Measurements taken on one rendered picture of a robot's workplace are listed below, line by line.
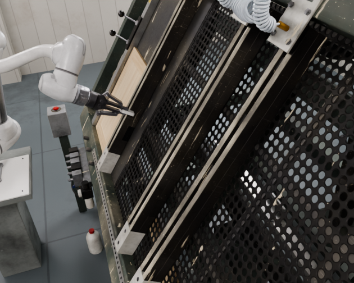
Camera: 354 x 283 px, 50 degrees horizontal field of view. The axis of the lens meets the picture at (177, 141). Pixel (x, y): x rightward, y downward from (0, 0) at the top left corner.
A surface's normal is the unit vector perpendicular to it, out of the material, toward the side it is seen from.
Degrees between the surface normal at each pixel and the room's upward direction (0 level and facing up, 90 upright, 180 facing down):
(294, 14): 57
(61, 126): 90
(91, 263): 0
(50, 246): 0
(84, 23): 90
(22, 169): 1
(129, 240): 90
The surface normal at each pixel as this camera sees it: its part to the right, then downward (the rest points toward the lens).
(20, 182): -0.05, -0.81
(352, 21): -0.83, -0.26
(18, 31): 0.31, 0.53
